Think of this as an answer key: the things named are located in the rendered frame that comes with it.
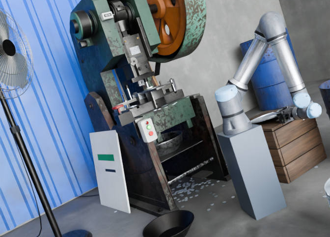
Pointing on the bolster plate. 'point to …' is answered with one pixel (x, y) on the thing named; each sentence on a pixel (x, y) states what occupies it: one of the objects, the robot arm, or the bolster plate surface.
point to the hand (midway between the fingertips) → (279, 115)
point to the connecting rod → (120, 15)
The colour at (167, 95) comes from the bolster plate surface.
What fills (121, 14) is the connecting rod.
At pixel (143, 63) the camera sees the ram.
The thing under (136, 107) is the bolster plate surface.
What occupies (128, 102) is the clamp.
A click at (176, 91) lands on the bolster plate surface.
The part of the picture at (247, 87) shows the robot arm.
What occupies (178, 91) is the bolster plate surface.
